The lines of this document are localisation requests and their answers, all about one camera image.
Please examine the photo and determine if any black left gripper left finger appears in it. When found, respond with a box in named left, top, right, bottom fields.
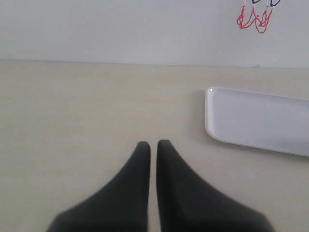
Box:
left=48, top=142, right=151, bottom=232

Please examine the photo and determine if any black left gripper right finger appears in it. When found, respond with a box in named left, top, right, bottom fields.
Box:
left=156, top=140, right=274, bottom=232

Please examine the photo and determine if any red mini basketball hoop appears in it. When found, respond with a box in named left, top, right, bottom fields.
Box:
left=236, top=0, right=281, bottom=34

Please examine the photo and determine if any white rectangular plastic tray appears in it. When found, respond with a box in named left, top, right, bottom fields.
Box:
left=205, top=87, right=309, bottom=157

